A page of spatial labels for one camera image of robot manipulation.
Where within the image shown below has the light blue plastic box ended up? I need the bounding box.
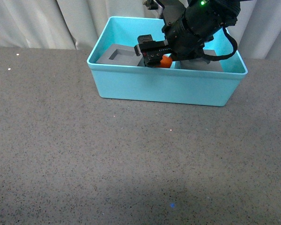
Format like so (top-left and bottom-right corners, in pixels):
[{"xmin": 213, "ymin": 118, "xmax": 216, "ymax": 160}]
[{"xmin": 87, "ymin": 16, "xmax": 247, "ymax": 106}]

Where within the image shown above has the gray curtain backdrop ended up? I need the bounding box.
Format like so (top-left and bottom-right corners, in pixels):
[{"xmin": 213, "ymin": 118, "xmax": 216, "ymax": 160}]
[{"xmin": 0, "ymin": 0, "xmax": 281, "ymax": 61}]

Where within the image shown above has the gray block with round hole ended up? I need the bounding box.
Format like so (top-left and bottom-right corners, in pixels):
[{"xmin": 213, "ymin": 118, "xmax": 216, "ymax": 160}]
[{"xmin": 175, "ymin": 58, "xmax": 223, "ymax": 72}]

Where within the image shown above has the orange cylinder with white numbers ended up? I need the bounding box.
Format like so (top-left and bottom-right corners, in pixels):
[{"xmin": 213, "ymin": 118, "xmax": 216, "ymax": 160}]
[{"xmin": 156, "ymin": 55, "xmax": 173, "ymax": 68}]

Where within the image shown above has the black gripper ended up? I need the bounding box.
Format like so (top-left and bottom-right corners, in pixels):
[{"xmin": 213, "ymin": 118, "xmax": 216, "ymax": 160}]
[{"xmin": 134, "ymin": 21, "xmax": 214, "ymax": 68}]

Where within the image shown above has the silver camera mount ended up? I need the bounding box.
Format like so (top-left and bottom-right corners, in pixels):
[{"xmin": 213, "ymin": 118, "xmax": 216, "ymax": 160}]
[{"xmin": 143, "ymin": 0, "xmax": 186, "ymax": 26}]

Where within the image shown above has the gray block with square hole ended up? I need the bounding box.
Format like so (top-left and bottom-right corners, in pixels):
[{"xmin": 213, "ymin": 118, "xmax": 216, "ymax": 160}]
[{"xmin": 96, "ymin": 44, "xmax": 144, "ymax": 67}]

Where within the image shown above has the black cable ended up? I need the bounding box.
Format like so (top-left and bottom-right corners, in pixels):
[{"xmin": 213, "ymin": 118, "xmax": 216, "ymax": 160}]
[{"xmin": 196, "ymin": 27, "xmax": 238, "ymax": 62}]

